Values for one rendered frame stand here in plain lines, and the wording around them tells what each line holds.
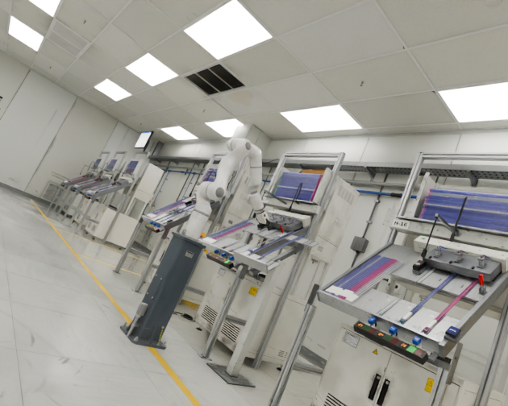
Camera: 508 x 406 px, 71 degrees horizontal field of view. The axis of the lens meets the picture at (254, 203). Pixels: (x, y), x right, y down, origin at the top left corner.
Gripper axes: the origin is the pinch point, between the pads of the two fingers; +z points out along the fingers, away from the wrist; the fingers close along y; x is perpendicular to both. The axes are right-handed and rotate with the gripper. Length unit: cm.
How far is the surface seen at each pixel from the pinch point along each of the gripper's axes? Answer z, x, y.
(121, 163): -6, -68, 601
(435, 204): -7, -55, -108
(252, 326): 34, 59, -39
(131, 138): -23, -192, 871
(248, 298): 45, 36, 1
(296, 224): 9.6, -25.1, -6.0
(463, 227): 0, -46, -128
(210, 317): 64, 59, 38
